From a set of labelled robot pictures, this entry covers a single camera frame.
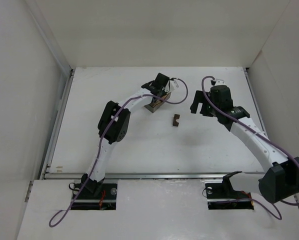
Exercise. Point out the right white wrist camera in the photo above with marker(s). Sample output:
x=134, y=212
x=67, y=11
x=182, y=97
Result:
x=217, y=82

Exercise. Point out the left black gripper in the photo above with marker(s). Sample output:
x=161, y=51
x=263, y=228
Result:
x=158, y=92

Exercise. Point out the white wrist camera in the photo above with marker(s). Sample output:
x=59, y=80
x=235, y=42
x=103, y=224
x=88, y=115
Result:
x=217, y=82
x=171, y=85

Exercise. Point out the dark wood arch block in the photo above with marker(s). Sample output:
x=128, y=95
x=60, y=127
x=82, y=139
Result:
x=175, y=120

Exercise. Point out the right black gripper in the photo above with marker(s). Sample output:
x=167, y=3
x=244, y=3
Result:
x=200, y=100

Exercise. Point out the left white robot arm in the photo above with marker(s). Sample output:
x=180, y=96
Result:
x=114, y=122

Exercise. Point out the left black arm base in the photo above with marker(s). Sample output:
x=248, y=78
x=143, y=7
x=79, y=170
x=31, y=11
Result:
x=97, y=196

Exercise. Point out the grey translucent plastic bin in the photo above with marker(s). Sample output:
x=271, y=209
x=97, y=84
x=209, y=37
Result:
x=152, y=110

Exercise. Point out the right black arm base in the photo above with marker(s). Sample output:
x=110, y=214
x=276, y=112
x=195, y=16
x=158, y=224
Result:
x=220, y=195

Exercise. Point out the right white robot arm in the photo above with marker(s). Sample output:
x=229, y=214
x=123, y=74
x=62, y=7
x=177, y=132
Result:
x=281, y=170

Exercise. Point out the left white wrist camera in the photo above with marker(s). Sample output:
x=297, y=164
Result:
x=171, y=85

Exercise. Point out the light wood rectangular block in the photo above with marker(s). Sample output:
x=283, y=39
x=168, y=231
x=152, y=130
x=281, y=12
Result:
x=156, y=104

